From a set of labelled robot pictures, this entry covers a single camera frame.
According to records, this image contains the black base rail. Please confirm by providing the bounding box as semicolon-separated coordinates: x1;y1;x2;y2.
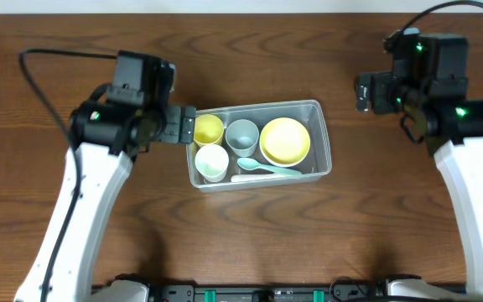
148;281;390;302

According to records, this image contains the pink plastic fork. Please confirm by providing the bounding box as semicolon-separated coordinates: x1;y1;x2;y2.
231;173;285;183

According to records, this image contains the mint green plastic spoon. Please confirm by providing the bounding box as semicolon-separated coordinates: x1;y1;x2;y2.
237;158;302;176

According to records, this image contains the yellow plastic cup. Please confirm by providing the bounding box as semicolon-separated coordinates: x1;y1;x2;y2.
194;114;224;148

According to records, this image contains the white plastic cup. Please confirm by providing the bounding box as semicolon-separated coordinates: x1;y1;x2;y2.
195;144;230;183

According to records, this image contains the clear plastic container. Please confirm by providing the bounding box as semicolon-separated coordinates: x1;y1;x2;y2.
185;99;333;193

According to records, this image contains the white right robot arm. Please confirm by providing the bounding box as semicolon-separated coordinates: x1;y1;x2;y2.
355;71;483;301

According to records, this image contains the grey blue plastic cup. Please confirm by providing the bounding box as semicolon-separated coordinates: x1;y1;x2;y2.
226;119;260;158

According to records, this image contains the yellow plastic bowl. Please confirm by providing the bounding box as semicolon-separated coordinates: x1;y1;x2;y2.
259;117;311;164

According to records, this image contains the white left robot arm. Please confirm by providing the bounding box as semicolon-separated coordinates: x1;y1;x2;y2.
14;101;196;301

